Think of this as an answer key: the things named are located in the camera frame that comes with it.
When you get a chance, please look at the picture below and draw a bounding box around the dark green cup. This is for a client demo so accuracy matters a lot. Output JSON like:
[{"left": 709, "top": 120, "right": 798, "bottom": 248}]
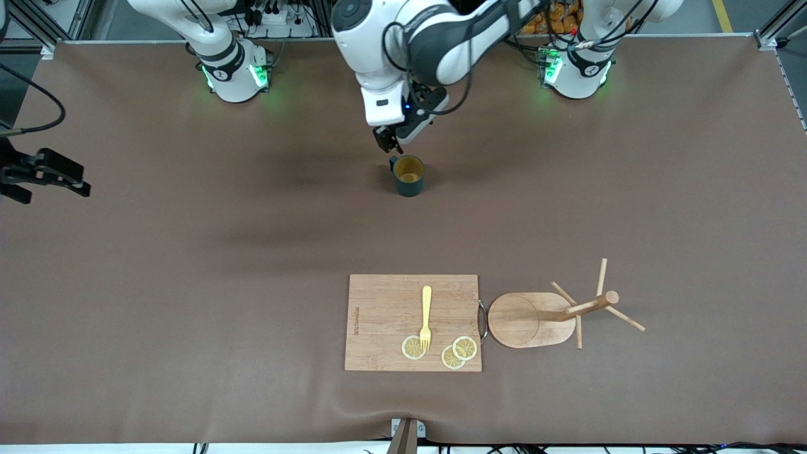
[{"left": 389, "top": 154, "right": 426, "bottom": 198}]

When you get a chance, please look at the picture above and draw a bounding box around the wooden cup rack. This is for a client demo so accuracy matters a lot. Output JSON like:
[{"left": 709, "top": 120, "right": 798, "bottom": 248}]
[{"left": 487, "top": 258, "right": 646, "bottom": 350}]

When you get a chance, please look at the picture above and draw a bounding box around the orange snack bag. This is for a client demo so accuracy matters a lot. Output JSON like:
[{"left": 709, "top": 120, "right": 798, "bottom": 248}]
[{"left": 517, "top": 0, "right": 582, "bottom": 35}]

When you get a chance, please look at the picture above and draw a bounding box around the yellow plastic fork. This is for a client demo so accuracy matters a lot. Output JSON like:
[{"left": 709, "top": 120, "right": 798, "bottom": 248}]
[{"left": 419, "top": 285, "right": 433, "bottom": 352}]

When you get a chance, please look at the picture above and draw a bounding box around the white power strip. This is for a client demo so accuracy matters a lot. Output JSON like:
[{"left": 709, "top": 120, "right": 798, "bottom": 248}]
[{"left": 249, "top": 5, "right": 316, "bottom": 38}]

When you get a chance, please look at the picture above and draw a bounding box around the wooden cutting board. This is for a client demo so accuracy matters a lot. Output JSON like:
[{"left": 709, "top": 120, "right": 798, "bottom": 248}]
[{"left": 344, "top": 274, "right": 489, "bottom": 373}]

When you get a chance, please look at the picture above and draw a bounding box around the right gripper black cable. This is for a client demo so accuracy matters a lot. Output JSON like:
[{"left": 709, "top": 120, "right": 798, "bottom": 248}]
[{"left": 0, "top": 63, "right": 66, "bottom": 136}]

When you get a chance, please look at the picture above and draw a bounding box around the grey camera bracket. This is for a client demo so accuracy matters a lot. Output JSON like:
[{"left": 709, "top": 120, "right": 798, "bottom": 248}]
[{"left": 386, "top": 417, "right": 427, "bottom": 454}]

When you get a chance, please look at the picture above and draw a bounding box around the aluminium frame rail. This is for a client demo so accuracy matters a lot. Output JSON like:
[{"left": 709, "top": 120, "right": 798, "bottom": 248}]
[{"left": 755, "top": 6, "right": 807, "bottom": 51}]

